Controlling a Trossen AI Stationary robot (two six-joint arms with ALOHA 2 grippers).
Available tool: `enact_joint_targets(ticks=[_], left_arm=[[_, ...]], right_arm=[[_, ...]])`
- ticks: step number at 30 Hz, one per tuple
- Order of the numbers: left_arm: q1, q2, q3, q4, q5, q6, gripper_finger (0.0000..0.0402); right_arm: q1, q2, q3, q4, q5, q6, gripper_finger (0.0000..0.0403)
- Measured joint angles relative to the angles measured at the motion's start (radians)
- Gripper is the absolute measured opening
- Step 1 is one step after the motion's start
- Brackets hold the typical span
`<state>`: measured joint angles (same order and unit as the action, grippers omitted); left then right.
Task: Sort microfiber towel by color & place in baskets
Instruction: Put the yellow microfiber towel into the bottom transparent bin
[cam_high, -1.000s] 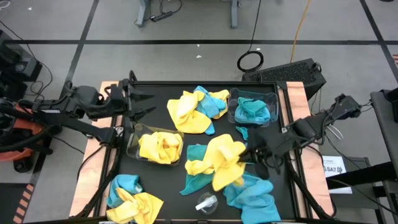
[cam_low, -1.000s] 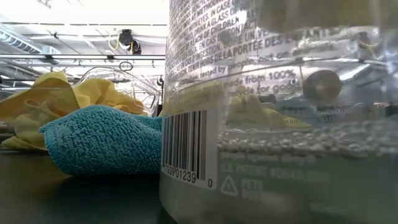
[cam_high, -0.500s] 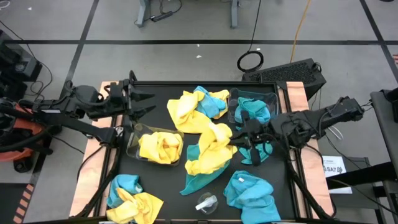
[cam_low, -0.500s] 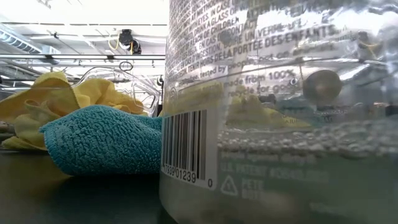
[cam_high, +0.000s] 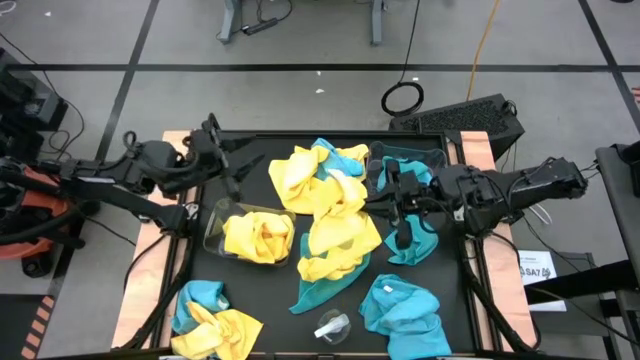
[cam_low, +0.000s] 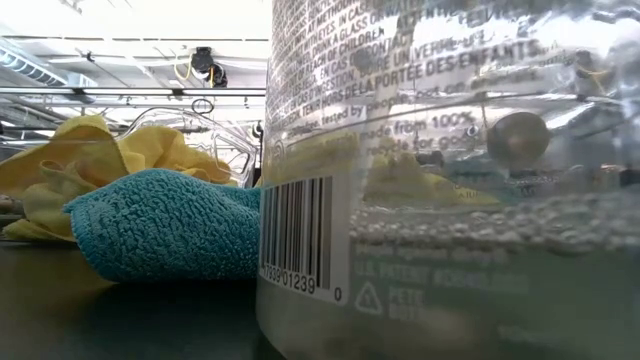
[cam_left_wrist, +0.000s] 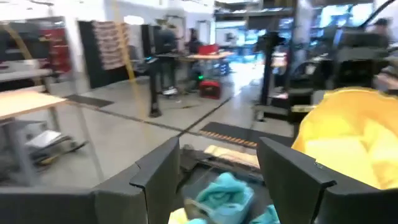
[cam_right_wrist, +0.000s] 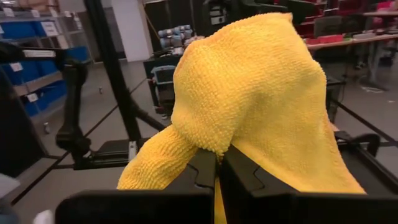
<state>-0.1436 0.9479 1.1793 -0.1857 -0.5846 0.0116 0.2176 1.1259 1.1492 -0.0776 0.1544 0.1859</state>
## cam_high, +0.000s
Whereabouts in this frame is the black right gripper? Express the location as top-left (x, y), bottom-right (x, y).
top-left (363, 158), bottom-right (441, 251)

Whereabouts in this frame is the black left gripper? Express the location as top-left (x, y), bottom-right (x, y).
top-left (185, 128), bottom-right (265, 202)

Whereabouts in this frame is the light blue microfiber towel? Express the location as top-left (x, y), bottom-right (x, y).
top-left (310, 137), bottom-right (366, 176)
top-left (170, 280), bottom-right (232, 337)
top-left (358, 273), bottom-right (453, 360)
top-left (374, 155), bottom-right (434, 194)

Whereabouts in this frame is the clear plastic basket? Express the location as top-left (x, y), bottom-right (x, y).
top-left (202, 197), bottom-right (297, 267)
top-left (365, 137), bottom-right (448, 200)

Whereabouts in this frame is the black perforated computer case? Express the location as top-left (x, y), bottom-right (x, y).
top-left (388, 93), bottom-right (527, 162)

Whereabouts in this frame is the black power strip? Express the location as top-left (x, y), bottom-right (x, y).
top-left (241, 17), bottom-right (280, 37)

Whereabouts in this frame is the grey desk leg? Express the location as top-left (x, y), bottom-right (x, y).
top-left (369, 0), bottom-right (386, 48)
top-left (216, 0), bottom-right (242, 44)

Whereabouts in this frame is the black table mat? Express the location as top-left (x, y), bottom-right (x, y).
top-left (177, 133), bottom-right (476, 354)

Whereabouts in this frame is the white paper sign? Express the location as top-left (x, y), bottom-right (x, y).
top-left (517, 249), bottom-right (569, 314)

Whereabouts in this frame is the orange shop vacuum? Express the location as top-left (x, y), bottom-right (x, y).
top-left (0, 155), bottom-right (94, 279)

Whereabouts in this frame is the black equipment stack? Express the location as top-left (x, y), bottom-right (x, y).
top-left (0, 47), bottom-right (69, 162)

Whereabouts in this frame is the dark grey cart top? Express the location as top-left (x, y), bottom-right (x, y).
top-left (594, 142), bottom-right (640, 301)

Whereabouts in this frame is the black aluminium table frame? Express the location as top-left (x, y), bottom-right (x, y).
top-left (154, 128), bottom-right (501, 360)

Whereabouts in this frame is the black coiled cable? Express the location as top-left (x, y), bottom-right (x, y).
top-left (380, 0), bottom-right (426, 119)

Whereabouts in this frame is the yellow extension cord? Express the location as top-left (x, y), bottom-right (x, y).
top-left (465, 0), bottom-right (503, 101)

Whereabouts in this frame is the black metal cart frame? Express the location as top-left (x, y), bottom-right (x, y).
top-left (524, 259), bottom-right (640, 360)

